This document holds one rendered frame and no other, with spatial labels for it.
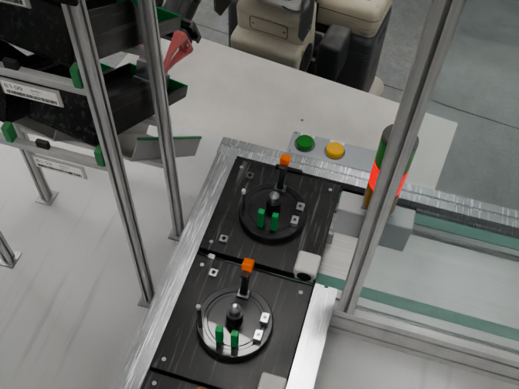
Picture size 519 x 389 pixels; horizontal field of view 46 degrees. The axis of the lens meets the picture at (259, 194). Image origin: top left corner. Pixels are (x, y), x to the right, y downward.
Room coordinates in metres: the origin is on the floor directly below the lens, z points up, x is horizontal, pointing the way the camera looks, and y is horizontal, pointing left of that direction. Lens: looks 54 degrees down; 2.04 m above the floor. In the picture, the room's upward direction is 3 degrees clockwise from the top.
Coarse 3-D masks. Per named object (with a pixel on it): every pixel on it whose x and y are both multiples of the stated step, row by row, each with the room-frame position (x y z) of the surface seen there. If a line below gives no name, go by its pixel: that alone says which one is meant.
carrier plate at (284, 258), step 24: (240, 168) 0.83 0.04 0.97; (264, 168) 0.83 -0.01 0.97; (240, 192) 0.77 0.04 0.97; (312, 192) 0.78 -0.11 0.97; (336, 192) 0.78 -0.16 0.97; (216, 216) 0.70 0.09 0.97; (312, 216) 0.71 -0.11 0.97; (216, 240) 0.64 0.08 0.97; (240, 240) 0.65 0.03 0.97; (312, 240) 0.66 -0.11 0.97; (264, 264) 0.60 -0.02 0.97; (288, 264) 0.60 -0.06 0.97
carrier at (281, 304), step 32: (192, 288) 0.53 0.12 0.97; (224, 288) 0.53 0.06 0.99; (256, 288) 0.54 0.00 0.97; (288, 288) 0.55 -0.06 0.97; (192, 320) 0.47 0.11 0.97; (224, 320) 0.46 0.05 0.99; (256, 320) 0.47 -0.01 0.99; (288, 320) 0.48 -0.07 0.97; (160, 352) 0.41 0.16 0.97; (192, 352) 0.41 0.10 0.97; (224, 352) 0.40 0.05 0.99; (256, 352) 0.41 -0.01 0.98; (288, 352) 0.42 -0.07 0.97; (224, 384) 0.35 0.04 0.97; (256, 384) 0.36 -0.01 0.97
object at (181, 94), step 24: (48, 72) 0.71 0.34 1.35; (120, 72) 0.86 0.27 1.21; (72, 96) 0.64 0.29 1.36; (120, 96) 0.67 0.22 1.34; (144, 96) 0.72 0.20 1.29; (168, 96) 0.78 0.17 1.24; (48, 120) 0.64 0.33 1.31; (72, 120) 0.63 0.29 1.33; (120, 120) 0.66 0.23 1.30; (96, 144) 0.60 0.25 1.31
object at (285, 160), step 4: (284, 156) 0.79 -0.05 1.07; (288, 156) 0.79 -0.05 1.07; (280, 160) 0.78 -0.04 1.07; (284, 160) 0.78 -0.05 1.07; (288, 160) 0.78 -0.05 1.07; (280, 164) 0.77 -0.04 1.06; (284, 164) 0.77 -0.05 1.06; (288, 164) 0.77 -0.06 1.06; (280, 168) 0.76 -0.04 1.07; (284, 168) 0.76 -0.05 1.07; (280, 172) 0.77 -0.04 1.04; (284, 172) 0.77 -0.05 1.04; (280, 176) 0.77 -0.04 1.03; (284, 176) 0.77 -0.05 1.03; (280, 180) 0.76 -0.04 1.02; (284, 180) 0.76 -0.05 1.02; (276, 184) 0.76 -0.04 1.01; (280, 184) 0.76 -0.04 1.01
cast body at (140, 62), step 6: (138, 60) 0.83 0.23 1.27; (144, 60) 0.83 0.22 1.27; (138, 66) 0.82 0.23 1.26; (144, 66) 0.82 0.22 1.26; (138, 72) 0.82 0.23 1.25; (144, 72) 0.82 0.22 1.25; (138, 78) 0.81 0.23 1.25; (144, 78) 0.81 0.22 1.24; (168, 78) 0.84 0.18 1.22; (132, 84) 0.81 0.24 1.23
